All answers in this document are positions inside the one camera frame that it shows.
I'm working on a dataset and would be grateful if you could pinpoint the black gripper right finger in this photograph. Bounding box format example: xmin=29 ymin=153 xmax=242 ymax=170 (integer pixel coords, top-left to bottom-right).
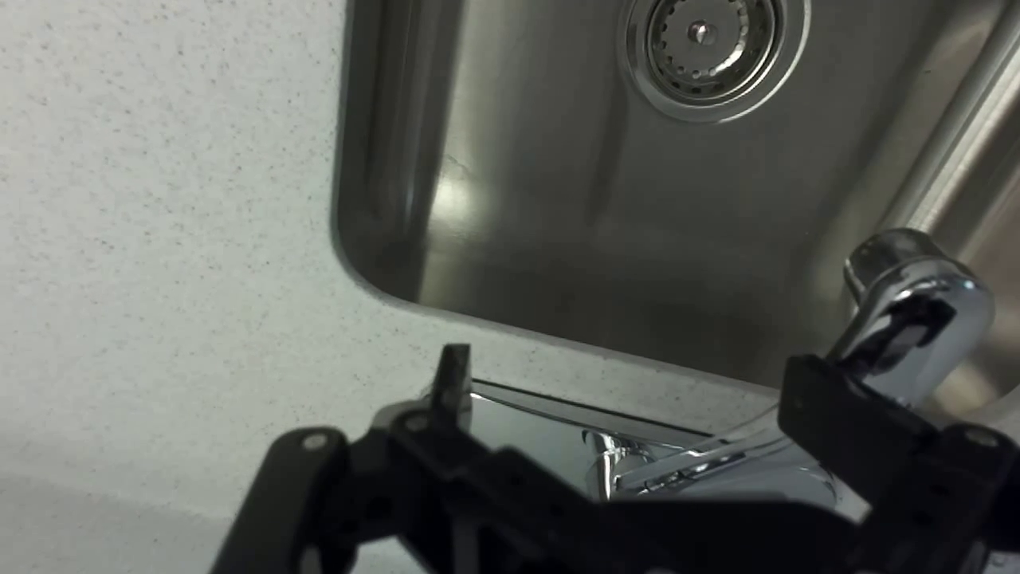
xmin=779 ymin=355 xmax=938 ymax=502

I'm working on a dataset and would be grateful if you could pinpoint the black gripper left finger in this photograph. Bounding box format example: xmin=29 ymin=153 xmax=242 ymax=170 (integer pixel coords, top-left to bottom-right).
xmin=427 ymin=343 xmax=473 ymax=426

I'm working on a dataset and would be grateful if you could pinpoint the chrome sink faucet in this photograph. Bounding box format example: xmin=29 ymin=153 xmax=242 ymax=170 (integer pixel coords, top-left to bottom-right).
xmin=370 ymin=0 xmax=1020 ymax=525

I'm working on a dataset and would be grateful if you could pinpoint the stainless steel sink basin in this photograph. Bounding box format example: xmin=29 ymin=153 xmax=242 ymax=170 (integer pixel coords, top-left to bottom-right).
xmin=334 ymin=0 xmax=1020 ymax=397

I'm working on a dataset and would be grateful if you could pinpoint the round metal drain strainer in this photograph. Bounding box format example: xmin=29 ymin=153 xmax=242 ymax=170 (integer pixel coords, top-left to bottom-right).
xmin=616 ymin=0 xmax=814 ymax=123

